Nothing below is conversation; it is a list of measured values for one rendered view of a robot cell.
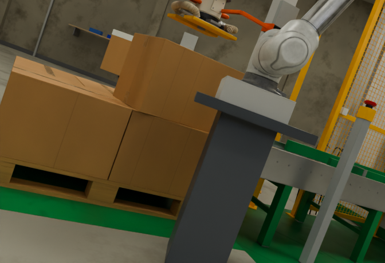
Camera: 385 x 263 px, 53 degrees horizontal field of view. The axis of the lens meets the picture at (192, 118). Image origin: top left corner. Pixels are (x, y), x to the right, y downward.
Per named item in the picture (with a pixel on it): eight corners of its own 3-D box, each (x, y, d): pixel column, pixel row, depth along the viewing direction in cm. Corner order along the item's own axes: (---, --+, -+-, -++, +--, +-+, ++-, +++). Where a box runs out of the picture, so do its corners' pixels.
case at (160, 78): (190, 120, 269) (210, 65, 266) (224, 136, 236) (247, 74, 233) (112, 95, 235) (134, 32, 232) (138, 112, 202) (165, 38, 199)
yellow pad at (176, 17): (208, 36, 255) (211, 28, 254) (217, 38, 247) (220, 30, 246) (166, 16, 235) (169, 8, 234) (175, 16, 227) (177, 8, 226)
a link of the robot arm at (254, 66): (272, 85, 182) (290, 40, 181) (285, 85, 164) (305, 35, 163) (241, 72, 181) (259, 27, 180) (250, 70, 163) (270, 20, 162)
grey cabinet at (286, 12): (284, 39, 363) (296, 9, 361) (288, 40, 358) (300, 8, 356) (268, 31, 354) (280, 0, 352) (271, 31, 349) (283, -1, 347)
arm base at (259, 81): (289, 101, 166) (294, 89, 165) (242, 82, 164) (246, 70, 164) (278, 99, 184) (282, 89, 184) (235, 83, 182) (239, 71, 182)
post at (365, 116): (305, 262, 237) (367, 108, 230) (312, 268, 231) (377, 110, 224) (297, 260, 235) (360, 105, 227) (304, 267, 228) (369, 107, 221)
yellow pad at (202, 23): (226, 39, 240) (228, 31, 239) (236, 40, 232) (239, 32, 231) (183, 18, 219) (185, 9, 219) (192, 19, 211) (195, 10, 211)
